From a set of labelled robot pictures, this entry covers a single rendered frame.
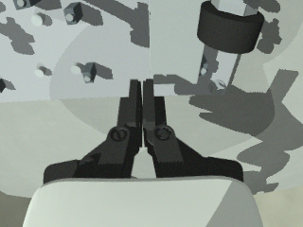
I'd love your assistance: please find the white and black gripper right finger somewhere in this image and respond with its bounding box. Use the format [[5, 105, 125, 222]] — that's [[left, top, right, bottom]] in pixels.
[[143, 79, 243, 182]]

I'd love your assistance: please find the grey fixture plate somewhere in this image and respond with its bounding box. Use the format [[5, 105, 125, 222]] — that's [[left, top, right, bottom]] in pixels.
[[0, 0, 239, 103]]

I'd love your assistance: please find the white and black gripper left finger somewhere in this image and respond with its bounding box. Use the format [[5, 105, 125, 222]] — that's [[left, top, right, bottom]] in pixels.
[[43, 79, 143, 184]]

